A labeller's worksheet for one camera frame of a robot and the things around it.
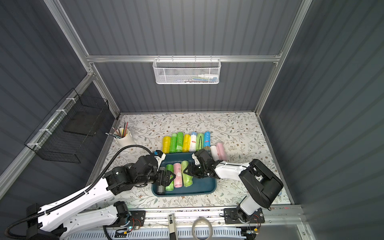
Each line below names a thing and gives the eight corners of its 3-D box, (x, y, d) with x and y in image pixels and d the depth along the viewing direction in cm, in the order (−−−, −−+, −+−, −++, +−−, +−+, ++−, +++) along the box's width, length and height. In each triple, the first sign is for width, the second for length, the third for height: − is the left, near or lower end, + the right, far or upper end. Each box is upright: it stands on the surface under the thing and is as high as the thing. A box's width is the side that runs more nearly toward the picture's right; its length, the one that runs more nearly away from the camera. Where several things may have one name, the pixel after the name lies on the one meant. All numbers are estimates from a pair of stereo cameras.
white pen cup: (119, 148, 102) (111, 138, 93) (123, 138, 108) (116, 127, 99) (132, 148, 102) (126, 138, 93) (135, 138, 108) (130, 127, 99)
